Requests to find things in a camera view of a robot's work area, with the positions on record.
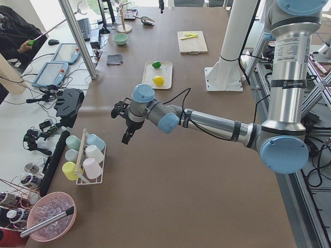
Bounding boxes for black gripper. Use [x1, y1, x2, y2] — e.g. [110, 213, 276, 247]
[111, 97, 144, 144]

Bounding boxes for yellow lemon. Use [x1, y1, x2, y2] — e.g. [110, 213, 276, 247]
[153, 76, 165, 87]

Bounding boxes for green lime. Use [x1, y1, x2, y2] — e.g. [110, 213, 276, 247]
[152, 61, 162, 69]

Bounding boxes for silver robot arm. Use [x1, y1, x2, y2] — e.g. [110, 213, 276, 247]
[110, 1, 326, 174]

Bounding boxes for beige rabbit tray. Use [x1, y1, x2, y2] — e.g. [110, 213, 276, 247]
[142, 61, 173, 90]

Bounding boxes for blue cup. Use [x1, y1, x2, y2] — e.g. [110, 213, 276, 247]
[86, 134, 106, 151]

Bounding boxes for grey cloth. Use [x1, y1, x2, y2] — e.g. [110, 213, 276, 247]
[106, 54, 123, 65]

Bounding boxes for white cup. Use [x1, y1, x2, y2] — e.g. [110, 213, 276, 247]
[85, 145, 104, 164]

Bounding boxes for green cup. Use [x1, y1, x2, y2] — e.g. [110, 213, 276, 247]
[66, 135, 81, 151]

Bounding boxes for green bowl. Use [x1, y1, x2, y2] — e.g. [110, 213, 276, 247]
[113, 33, 128, 45]

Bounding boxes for white cup rack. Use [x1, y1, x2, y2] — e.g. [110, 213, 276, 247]
[74, 129, 107, 185]

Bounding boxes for pink cup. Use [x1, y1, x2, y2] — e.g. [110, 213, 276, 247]
[83, 158, 102, 179]

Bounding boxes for blue teach pendant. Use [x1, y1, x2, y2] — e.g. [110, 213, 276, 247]
[32, 61, 69, 88]
[52, 43, 81, 65]

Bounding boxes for wooden mug tree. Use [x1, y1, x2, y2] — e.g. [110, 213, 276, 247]
[116, 3, 132, 34]

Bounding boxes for yellow cup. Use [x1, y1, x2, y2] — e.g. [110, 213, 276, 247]
[62, 161, 79, 181]

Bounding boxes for black keyboard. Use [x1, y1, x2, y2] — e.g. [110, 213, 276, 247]
[77, 18, 91, 41]

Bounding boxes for metal scoop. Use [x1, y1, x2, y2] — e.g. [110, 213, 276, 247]
[134, 15, 155, 26]

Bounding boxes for wooden cutting board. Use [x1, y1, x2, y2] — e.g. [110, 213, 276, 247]
[177, 31, 208, 54]

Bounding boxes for yellow plastic knife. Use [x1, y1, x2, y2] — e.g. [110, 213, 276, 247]
[180, 36, 198, 40]

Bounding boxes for white pillar base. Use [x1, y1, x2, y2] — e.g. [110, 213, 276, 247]
[205, 0, 260, 92]

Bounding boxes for metal tongs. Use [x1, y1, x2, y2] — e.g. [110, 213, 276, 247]
[20, 206, 75, 238]

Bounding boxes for pink bowl of ice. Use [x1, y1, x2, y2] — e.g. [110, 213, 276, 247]
[26, 192, 77, 242]

